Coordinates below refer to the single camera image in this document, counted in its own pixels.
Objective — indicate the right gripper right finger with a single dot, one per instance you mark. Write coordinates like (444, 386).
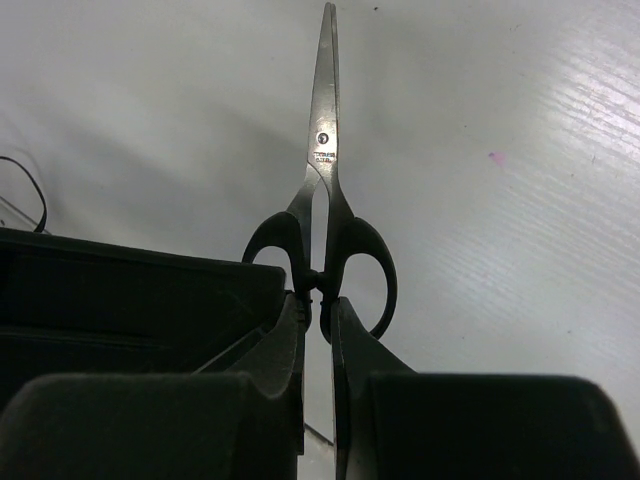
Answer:
(394, 423)

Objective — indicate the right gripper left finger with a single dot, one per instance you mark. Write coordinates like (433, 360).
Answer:
(121, 363)

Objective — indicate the small black scissors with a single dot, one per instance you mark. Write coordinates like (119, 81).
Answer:
(347, 235)

